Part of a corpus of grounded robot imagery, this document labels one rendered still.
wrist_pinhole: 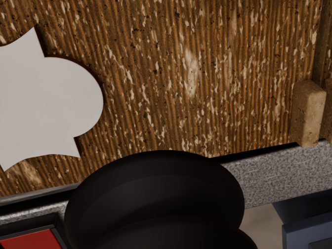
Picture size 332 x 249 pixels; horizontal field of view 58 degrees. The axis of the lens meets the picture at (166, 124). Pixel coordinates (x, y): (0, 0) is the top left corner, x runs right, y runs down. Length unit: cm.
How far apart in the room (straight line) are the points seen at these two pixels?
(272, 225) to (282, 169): 170
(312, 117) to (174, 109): 12
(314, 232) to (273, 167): 24
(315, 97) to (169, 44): 13
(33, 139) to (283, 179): 28
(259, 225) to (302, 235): 146
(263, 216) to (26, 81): 182
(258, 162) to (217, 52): 15
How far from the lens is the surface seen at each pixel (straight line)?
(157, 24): 24
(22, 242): 40
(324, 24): 30
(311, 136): 30
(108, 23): 24
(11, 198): 37
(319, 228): 58
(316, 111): 29
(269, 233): 213
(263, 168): 37
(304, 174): 40
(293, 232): 57
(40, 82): 25
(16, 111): 27
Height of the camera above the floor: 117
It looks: 58 degrees down
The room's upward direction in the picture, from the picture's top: 166 degrees clockwise
